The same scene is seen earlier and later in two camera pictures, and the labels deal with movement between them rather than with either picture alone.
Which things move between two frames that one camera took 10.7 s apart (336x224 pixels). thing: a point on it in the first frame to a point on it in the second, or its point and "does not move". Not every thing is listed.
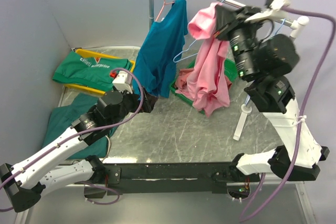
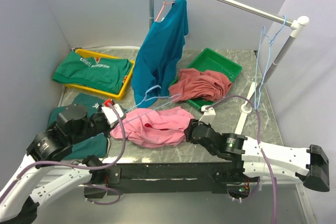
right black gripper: x=228 y=19 to x=187 y=131
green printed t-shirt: x=92 y=72 does not move
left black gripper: x=147 y=103 to x=106 y=132
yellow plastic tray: x=87 y=53 does not move
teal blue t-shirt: x=155 y=71 does not move
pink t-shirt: x=205 y=80 to x=154 y=129
